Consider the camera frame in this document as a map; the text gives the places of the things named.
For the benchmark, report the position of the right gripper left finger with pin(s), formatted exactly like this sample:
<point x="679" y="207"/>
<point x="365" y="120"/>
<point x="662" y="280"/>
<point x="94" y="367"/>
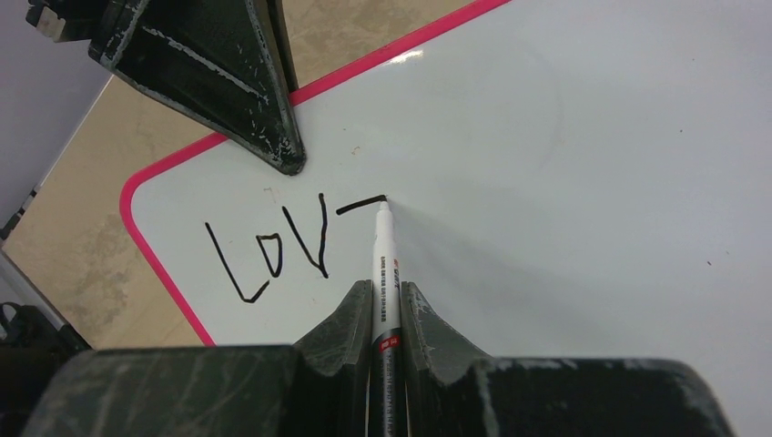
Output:
<point x="315" y="386"/>

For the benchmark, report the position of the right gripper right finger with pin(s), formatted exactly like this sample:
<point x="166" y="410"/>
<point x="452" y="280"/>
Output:
<point x="456" y="389"/>

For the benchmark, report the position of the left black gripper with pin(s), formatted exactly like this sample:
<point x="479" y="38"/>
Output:
<point x="216" y="62"/>

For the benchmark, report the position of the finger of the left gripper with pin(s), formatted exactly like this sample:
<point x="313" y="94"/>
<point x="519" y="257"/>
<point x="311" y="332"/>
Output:
<point x="281" y="36"/>

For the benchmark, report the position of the white whiteboard marker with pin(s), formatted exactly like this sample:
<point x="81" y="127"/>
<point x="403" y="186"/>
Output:
<point x="387" y="402"/>

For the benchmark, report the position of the red framed whiteboard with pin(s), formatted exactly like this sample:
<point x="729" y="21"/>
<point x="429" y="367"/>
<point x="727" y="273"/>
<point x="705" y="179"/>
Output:
<point x="568" y="179"/>

